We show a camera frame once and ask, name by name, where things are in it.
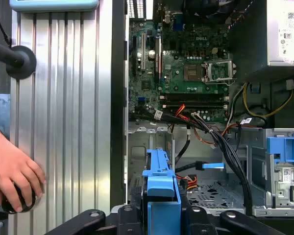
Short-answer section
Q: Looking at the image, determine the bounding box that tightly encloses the orange red wire bundle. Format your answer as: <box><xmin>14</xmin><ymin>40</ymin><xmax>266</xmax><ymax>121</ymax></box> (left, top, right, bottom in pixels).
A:
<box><xmin>174</xmin><ymin>103</ymin><xmax>187</xmax><ymax>118</ymax></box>

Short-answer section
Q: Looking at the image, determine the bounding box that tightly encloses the pale blue teach pendant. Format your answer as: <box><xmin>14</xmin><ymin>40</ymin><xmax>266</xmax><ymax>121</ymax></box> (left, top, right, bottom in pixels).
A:
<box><xmin>9</xmin><ymin>0</ymin><xmax>100</xmax><ymax>12</ymax></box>

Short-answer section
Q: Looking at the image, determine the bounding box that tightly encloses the black wire with blue tab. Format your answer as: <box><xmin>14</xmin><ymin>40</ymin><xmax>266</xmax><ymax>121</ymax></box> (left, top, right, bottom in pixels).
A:
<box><xmin>174</xmin><ymin>160</ymin><xmax>226</xmax><ymax>173</ymax></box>

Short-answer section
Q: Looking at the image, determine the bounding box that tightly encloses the black round mount with rod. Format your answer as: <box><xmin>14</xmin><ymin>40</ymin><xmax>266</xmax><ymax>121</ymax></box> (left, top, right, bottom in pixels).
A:
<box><xmin>0</xmin><ymin>39</ymin><xmax>37</xmax><ymax>80</ymax></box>

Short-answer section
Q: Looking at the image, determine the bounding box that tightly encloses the person bare hand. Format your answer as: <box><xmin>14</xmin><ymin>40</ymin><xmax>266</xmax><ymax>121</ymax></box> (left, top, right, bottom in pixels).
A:
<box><xmin>0</xmin><ymin>117</ymin><xmax>47</xmax><ymax>213</ymax></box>

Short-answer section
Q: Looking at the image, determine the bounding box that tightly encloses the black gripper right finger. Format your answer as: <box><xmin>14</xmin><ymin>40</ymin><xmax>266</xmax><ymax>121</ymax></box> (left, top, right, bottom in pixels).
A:
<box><xmin>186</xmin><ymin>206</ymin><xmax>289</xmax><ymax>235</ymax></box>

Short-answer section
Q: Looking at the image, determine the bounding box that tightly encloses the hard disk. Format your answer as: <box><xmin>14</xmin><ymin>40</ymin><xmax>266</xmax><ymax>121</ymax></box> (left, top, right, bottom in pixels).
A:
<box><xmin>141</xmin><ymin>148</ymin><xmax>187</xmax><ymax>235</ymax></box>

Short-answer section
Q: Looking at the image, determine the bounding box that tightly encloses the black case fan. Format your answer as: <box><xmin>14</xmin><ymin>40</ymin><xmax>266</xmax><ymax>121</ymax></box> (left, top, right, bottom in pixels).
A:
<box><xmin>183</xmin><ymin>0</ymin><xmax>236</xmax><ymax>24</ymax></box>

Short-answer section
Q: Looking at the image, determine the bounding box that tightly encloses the small round black tool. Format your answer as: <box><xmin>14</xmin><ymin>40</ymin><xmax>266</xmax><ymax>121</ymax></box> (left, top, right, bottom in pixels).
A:
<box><xmin>0</xmin><ymin>184</ymin><xmax>38</xmax><ymax>215</ymax></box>

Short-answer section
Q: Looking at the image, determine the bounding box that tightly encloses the green motherboard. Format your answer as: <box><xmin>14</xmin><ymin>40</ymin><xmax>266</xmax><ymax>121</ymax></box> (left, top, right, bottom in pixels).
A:
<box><xmin>128</xmin><ymin>21</ymin><xmax>231</xmax><ymax>122</ymax></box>

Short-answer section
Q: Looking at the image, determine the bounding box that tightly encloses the black RAM slot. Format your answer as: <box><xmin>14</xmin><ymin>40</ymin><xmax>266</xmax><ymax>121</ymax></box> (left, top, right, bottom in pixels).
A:
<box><xmin>163</xmin><ymin>92</ymin><xmax>230</xmax><ymax>102</ymax></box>
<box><xmin>162</xmin><ymin>102</ymin><xmax>230</xmax><ymax>110</ymax></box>

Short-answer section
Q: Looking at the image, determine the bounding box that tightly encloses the grey power supply unit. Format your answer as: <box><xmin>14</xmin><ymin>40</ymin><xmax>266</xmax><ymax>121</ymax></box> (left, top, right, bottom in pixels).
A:
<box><xmin>229</xmin><ymin>0</ymin><xmax>294</xmax><ymax>83</ymax></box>

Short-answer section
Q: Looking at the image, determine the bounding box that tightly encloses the metal socket cover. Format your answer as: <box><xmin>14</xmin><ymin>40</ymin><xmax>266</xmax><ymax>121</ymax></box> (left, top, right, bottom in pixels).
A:
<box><xmin>204</xmin><ymin>60</ymin><xmax>236</xmax><ymax>83</ymax></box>

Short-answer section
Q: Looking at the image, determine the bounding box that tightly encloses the red yellow black power wire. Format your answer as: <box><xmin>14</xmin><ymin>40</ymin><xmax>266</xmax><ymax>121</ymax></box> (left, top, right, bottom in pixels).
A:
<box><xmin>175</xmin><ymin>173</ymin><xmax>198</xmax><ymax>191</ymax></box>

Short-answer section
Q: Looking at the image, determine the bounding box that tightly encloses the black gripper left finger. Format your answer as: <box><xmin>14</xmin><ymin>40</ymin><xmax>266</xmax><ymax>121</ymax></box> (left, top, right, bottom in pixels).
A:
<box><xmin>45</xmin><ymin>205</ymin><xmax>142</xmax><ymax>235</ymax></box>

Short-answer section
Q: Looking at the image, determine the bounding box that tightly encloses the silver disk bay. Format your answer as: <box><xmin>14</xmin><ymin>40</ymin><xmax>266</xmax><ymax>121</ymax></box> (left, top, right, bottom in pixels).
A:
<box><xmin>127</xmin><ymin>121</ymin><xmax>251</xmax><ymax>216</ymax></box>

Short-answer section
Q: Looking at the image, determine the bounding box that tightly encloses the blue drive bracket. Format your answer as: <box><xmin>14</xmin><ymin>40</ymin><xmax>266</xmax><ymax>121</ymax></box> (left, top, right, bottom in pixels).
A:
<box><xmin>266</xmin><ymin>136</ymin><xmax>294</xmax><ymax>170</ymax></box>

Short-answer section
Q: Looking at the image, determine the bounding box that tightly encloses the black PC case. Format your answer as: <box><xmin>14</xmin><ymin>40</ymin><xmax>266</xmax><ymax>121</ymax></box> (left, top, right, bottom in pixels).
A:
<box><xmin>110</xmin><ymin>0</ymin><xmax>294</xmax><ymax>235</ymax></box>

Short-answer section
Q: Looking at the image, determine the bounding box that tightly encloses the CPU socket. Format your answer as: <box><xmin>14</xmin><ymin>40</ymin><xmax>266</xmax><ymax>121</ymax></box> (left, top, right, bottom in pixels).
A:
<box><xmin>183</xmin><ymin>64</ymin><xmax>204</xmax><ymax>83</ymax></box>

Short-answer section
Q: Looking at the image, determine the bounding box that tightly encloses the black graphics card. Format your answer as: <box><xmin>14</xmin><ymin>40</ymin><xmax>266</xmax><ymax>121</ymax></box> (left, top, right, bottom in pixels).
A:
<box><xmin>154</xmin><ymin>35</ymin><xmax>162</xmax><ymax>84</ymax></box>

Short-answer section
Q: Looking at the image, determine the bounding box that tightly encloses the silver upper drive cage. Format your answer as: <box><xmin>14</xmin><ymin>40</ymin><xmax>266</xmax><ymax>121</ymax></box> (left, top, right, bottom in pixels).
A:
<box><xmin>250</xmin><ymin>128</ymin><xmax>294</xmax><ymax>217</ymax></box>

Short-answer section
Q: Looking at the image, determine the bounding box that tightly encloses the pale blue shirt sleeve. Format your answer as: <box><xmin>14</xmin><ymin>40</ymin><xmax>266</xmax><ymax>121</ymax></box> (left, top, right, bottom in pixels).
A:
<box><xmin>0</xmin><ymin>94</ymin><xmax>11</xmax><ymax>139</ymax></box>

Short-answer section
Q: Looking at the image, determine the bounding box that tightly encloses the white expansion slot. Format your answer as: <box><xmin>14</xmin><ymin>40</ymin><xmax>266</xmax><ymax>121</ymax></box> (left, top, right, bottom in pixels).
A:
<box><xmin>140</xmin><ymin>33</ymin><xmax>147</xmax><ymax>71</ymax></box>

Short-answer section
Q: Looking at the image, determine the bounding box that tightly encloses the black cable bundle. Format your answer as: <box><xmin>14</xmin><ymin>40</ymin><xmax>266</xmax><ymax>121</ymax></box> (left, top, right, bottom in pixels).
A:
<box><xmin>134</xmin><ymin>107</ymin><xmax>253</xmax><ymax>216</ymax></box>

